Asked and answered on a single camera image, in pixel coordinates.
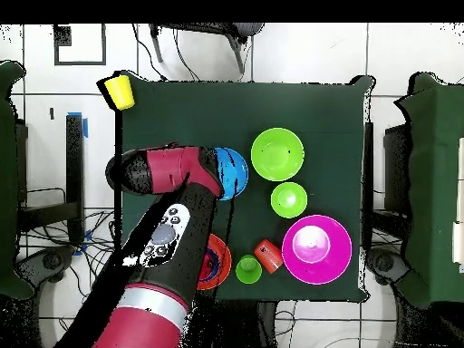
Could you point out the large light blue bowl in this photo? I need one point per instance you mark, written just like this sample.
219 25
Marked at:
235 174

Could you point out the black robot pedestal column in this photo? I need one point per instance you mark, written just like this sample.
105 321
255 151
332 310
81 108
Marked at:
250 326

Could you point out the dark green table cloth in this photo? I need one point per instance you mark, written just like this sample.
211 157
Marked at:
217 116

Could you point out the large pink bowl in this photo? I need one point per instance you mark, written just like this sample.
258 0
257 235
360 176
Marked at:
337 261

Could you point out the black chair base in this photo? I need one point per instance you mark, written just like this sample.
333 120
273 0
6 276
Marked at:
47 262

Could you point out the green cup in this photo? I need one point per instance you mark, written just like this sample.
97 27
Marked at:
248 270

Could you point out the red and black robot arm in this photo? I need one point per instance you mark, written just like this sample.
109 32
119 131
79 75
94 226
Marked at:
170 166

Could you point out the green cloth side table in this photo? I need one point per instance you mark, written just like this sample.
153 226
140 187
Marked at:
435 181
9 181

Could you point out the black metal frame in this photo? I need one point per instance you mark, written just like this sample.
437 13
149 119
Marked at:
74 174

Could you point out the orange cup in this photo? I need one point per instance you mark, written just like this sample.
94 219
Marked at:
269 256

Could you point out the orange bowl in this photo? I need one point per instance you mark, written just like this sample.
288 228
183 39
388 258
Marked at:
225 259

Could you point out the yellow cup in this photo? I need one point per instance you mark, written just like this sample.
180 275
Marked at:
120 92

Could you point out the large green bowl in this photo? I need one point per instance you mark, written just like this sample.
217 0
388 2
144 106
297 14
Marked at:
277 154

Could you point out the small green bowl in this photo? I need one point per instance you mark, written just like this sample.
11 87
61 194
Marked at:
289 200

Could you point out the black mesh chair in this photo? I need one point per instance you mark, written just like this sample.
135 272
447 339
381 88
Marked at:
232 34

